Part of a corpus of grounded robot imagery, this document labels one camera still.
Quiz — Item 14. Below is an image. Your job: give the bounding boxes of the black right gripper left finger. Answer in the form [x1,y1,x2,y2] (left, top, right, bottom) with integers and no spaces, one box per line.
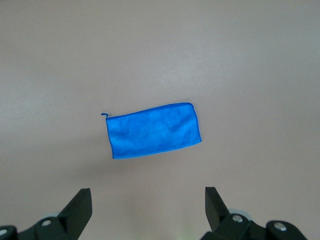
[0,188,94,240]

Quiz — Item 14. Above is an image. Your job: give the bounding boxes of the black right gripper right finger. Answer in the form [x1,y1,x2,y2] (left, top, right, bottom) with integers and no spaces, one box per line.
[201,186,309,240]

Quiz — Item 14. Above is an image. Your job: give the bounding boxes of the blue microfibre towel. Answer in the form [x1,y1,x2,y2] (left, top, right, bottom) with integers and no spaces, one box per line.
[100,102,203,160]

